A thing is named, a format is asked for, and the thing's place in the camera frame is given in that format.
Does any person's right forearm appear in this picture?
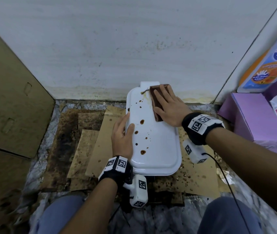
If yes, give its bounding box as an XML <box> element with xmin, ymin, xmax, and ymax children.
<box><xmin>205</xmin><ymin>128</ymin><xmax>277</xmax><ymax>227</ymax></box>

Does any person's leg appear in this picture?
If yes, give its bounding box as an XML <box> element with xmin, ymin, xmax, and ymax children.
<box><xmin>197</xmin><ymin>196</ymin><xmax>264</xmax><ymax>234</ymax></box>
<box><xmin>34</xmin><ymin>194</ymin><xmax>88</xmax><ymax>234</ymax></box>

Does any black wristband with markers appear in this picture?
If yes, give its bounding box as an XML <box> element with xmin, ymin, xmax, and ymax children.
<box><xmin>98</xmin><ymin>156</ymin><xmax>133</xmax><ymax>187</ymax></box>
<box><xmin>181</xmin><ymin>112</ymin><xmax>226</xmax><ymax>146</ymax></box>

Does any tan cardboard sheet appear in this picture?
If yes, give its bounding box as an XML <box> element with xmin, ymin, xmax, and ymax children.
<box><xmin>85</xmin><ymin>106</ymin><xmax>130</xmax><ymax>178</ymax></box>

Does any dark stained cardboard sheet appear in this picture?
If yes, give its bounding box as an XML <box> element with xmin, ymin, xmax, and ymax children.
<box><xmin>77</xmin><ymin>111</ymin><xmax>106</xmax><ymax>131</ymax></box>

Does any person's left leg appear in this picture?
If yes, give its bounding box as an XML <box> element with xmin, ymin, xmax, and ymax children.
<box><xmin>34</xmin><ymin>194</ymin><xmax>88</xmax><ymax>234</ymax></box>

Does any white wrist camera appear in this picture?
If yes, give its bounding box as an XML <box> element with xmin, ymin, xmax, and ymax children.
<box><xmin>182</xmin><ymin>139</ymin><xmax>209</xmax><ymax>164</ymax></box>
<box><xmin>123</xmin><ymin>174</ymin><xmax>149</xmax><ymax>208</ymax></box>

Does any large brown cardboard panel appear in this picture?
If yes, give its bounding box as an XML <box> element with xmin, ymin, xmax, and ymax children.
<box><xmin>0</xmin><ymin>16</ymin><xmax>56</xmax><ymax>159</ymax></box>

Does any black cable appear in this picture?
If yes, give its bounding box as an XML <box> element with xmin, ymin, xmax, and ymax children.
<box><xmin>206</xmin><ymin>152</ymin><xmax>250</xmax><ymax>234</ymax></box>

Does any blue and orange bottle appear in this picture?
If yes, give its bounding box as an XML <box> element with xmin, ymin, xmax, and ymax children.
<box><xmin>237</xmin><ymin>26</ymin><xmax>277</xmax><ymax>93</ymax></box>

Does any spotted cardboard sheet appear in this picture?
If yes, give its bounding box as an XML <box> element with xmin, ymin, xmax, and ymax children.
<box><xmin>152</xmin><ymin>126</ymin><xmax>221</xmax><ymax>200</ymax></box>

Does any white ceramic tank lid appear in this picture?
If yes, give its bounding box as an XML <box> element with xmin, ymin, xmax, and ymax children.
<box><xmin>126</xmin><ymin>81</ymin><xmax>182</xmax><ymax>175</ymax></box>

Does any brown sponge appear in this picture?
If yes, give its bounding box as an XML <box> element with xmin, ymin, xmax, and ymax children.
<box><xmin>149</xmin><ymin>84</ymin><xmax>171</xmax><ymax>122</ymax></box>

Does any person's left forearm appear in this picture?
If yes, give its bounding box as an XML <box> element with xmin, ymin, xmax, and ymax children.
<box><xmin>60</xmin><ymin>177</ymin><xmax>118</xmax><ymax>234</ymax></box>

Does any purple box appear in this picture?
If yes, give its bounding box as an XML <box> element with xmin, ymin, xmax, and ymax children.
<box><xmin>218</xmin><ymin>92</ymin><xmax>277</xmax><ymax>155</ymax></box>

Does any person's left hand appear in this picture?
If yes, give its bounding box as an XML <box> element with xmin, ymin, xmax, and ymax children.
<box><xmin>111</xmin><ymin>112</ymin><xmax>135</xmax><ymax>160</ymax></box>

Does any person's right hand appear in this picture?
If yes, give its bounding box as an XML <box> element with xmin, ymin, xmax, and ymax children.
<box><xmin>153</xmin><ymin>84</ymin><xmax>193</xmax><ymax>128</ymax></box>

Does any person's right leg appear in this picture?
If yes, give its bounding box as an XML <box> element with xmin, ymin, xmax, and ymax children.
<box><xmin>197</xmin><ymin>196</ymin><xmax>264</xmax><ymax>234</ymax></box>

